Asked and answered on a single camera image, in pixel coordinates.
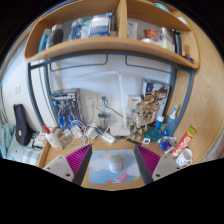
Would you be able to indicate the red chips can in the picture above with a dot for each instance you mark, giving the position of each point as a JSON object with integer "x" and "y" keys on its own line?
{"x": 184, "y": 141}

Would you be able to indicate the colourful figure box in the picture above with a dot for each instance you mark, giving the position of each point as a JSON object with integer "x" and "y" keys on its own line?
{"x": 156, "y": 93}

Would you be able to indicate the white desk lamp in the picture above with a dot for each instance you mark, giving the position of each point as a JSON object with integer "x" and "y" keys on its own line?
{"x": 120, "y": 130}

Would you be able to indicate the blue spray bottle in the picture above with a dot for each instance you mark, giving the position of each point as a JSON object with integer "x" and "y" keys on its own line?
{"x": 170, "y": 125}

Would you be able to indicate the blue checked bedding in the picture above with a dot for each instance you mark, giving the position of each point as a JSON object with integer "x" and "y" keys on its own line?
{"x": 25, "y": 156}

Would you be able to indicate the black ruler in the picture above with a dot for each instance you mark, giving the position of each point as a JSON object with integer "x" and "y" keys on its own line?
{"x": 134, "y": 141}

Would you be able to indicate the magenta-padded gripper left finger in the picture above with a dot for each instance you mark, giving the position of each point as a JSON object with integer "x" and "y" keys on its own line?
{"x": 76, "y": 160}

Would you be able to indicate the blue tube with white cap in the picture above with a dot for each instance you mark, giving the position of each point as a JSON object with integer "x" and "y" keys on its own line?
{"x": 159, "y": 122}

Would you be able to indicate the white wall socket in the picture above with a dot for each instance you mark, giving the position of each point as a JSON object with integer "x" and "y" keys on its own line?
{"x": 90, "y": 100}

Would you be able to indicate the blue tissue pack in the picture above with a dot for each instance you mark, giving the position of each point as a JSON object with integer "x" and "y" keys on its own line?
{"x": 166, "y": 146}

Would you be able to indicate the small white desk clock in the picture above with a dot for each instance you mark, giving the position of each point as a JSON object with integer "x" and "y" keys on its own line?
{"x": 146, "y": 140}

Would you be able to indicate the teal round lid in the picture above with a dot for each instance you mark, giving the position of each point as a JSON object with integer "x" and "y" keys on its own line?
{"x": 152, "y": 134}

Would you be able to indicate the white printed mug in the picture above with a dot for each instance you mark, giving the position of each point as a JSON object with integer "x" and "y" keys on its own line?
{"x": 183, "y": 157}

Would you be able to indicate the wooden shelf unit with items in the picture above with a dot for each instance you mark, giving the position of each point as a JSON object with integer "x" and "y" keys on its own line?
{"x": 110, "y": 43}

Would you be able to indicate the white power strip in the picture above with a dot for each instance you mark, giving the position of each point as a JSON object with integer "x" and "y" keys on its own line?
{"x": 106, "y": 136}

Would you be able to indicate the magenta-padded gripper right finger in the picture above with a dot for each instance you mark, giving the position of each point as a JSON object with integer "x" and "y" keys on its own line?
{"x": 149, "y": 160}

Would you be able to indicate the pastel cloud print mouse pad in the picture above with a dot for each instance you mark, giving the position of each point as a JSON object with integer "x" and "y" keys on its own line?
{"x": 98, "y": 170}

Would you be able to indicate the teal blanket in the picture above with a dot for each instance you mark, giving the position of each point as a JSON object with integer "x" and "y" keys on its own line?
{"x": 6, "y": 138}

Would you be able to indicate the blue model kit box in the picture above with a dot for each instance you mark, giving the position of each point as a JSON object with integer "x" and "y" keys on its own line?
{"x": 66, "y": 108}

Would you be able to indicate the brown tree figure toy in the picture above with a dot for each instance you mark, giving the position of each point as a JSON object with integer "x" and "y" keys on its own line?
{"x": 141, "y": 120}

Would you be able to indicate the steel cup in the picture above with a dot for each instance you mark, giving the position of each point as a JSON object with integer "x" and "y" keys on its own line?
{"x": 104, "y": 120}

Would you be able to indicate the black backpack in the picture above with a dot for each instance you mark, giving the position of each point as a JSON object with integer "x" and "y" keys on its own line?
{"x": 21, "y": 126}

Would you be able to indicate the white bottle with red cap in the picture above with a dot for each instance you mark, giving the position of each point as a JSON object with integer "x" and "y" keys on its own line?
{"x": 54, "y": 140}

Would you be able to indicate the white charger block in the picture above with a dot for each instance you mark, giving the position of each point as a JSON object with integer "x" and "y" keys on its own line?
{"x": 91, "y": 132}

